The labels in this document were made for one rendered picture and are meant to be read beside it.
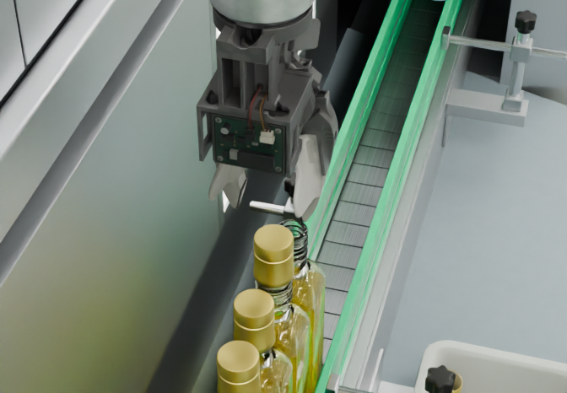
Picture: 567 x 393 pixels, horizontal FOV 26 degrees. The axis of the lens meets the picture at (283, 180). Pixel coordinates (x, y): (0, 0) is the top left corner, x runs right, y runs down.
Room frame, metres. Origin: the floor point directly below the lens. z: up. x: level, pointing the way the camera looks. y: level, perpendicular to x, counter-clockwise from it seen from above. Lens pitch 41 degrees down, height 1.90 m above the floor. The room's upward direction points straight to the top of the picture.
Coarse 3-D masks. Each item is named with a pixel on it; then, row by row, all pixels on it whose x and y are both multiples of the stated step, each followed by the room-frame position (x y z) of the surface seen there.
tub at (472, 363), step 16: (432, 352) 0.93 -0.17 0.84; (448, 352) 0.94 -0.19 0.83; (464, 352) 0.94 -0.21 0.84; (480, 352) 0.93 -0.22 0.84; (496, 352) 0.93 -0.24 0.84; (448, 368) 0.94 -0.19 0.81; (464, 368) 0.93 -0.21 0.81; (480, 368) 0.93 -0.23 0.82; (496, 368) 0.92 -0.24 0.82; (512, 368) 0.92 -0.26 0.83; (528, 368) 0.92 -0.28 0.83; (544, 368) 0.91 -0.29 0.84; (560, 368) 0.91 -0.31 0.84; (416, 384) 0.89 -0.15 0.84; (464, 384) 0.93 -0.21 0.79; (480, 384) 0.93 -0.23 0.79; (496, 384) 0.92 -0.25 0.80; (512, 384) 0.92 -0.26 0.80; (528, 384) 0.91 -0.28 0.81; (544, 384) 0.91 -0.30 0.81; (560, 384) 0.90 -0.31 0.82
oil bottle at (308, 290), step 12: (312, 264) 0.82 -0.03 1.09; (312, 276) 0.81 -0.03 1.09; (324, 276) 0.82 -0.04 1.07; (300, 288) 0.79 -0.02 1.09; (312, 288) 0.80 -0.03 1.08; (324, 288) 0.82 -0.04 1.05; (300, 300) 0.79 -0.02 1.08; (312, 300) 0.79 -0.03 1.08; (324, 300) 0.83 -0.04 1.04; (312, 312) 0.78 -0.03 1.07; (324, 312) 0.83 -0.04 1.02; (312, 324) 0.78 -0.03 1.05; (312, 336) 0.78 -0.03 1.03; (312, 348) 0.78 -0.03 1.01; (312, 360) 0.79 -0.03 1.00; (312, 372) 0.79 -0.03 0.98; (312, 384) 0.79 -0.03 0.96
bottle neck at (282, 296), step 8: (256, 288) 0.75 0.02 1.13; (264, 288) 0.75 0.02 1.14; (272, 288) 0.74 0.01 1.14; (280, 288) 0.74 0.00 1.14; (288, 288) 0.75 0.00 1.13; (272, 296) 0.74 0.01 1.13; (280, 296) 0.74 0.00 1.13; (288, 296) 0.75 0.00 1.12; (280, 304) 0.74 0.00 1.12; (288, 304) 0.75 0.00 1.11; (280, 312) 0.75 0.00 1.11; (288, 312) 0.75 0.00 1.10; (280, 320) 0.75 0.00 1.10
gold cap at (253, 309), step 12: (240, 300) 0.71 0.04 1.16; (252, 300) 0.71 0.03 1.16; (264, 300) 0.71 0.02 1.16; (240, 312) 0.69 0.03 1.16; (252, 312) 0.69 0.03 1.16; (264, 312) 0.69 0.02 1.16; (240, 324) 0.69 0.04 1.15; (252, 324) 0.69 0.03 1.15; (264, 324) 0.69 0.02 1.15; (240, 336) 0.69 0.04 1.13; (252, 336) 0.69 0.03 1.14; (264, 336) 0.69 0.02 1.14; (264, 348) 0.69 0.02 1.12
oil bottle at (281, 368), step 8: (272, 352) 0.71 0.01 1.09; (280, 352) 0.72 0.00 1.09; (272, 360) 0.70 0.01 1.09; (280, 360) 0.71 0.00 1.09; (288, 360) 0.71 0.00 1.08; (272, 368) 0.69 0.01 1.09; (280, 368) 0.70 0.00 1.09; (288, 368) 0.71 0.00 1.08; (264, 376) 0.69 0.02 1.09; (272, 376) 0.69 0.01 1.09; (280, 376) 0.69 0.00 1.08; (288, 376) 0.70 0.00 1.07; (264, 384) 0.68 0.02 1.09; (272, 384) 0.68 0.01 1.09; (280, 384) 0.69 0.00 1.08; (288, 384) 0.70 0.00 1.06; (264, 392) 0.68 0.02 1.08; (272, 392) 0.68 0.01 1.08; (280, 392) 0.68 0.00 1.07; (288, 392) 0.70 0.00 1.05
